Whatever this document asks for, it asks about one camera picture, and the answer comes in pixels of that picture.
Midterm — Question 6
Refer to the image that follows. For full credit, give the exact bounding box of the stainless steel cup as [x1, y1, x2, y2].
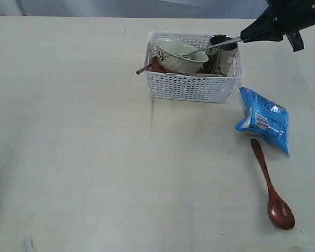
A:
[203, 43, 238, 75]

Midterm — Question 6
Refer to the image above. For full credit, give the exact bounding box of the brown wooden spoon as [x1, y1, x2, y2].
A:
[250, 139, 296, 230]

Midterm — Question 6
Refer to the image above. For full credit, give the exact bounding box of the white perforated plastic basket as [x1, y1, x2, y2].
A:
[143, 31, 244, 103]

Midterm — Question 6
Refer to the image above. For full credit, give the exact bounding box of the stainless steel fork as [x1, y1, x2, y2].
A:
[177, 37, 243, 59]

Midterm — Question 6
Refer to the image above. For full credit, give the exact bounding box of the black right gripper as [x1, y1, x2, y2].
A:
[240, 0, 315, 52]

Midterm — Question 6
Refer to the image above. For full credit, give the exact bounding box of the white floral ceramic bowl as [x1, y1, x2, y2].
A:
[155, 38, 208, 74]

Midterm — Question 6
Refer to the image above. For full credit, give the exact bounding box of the brown wooden plate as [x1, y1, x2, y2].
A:
[151, 56, 166, 74]

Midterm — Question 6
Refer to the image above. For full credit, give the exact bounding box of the blue snack bag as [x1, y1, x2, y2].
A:
[234, 87, 290, 155]

